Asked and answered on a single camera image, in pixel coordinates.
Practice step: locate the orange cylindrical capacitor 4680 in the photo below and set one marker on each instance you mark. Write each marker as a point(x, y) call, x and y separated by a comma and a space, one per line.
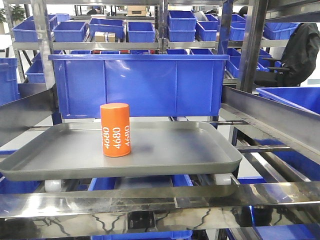
point(115, 128)

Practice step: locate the stainless steel shelf rack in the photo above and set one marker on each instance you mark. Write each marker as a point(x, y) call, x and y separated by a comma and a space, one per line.
point(286, 198)

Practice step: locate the cardboard box on shelf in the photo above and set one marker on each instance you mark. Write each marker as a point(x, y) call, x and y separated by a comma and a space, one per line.
point(105, 37)

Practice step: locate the blue bin back shelf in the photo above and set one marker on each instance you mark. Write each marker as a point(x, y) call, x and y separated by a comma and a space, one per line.
point(70, 31)

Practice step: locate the large blue plastic bin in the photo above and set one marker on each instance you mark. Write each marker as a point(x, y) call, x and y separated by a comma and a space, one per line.
point(153, 85)

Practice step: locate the white roller right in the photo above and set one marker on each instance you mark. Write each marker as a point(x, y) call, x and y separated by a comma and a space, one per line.
point(222, 179)

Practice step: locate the white roller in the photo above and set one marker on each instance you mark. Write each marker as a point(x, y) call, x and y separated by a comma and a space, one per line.
point(222, 179)
point(52, 186)

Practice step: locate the blue bin back middle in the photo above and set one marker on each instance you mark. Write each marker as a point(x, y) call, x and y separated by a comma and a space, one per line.
point(141, 32)

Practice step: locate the grey metal tray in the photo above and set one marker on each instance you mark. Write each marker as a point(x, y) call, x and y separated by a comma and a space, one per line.
point(90, 150)

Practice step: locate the white roller left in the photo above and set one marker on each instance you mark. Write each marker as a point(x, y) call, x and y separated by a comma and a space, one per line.
point(52, 186)

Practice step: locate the blue bin right side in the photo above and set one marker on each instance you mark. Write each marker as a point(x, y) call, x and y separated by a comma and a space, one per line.
point(304, 98)

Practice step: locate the black office chair with jacket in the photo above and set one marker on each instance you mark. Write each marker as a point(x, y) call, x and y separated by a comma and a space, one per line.
point(298, 60)

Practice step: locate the blue bin far left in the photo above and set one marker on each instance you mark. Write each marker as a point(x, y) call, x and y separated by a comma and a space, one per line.
point(9, 91)

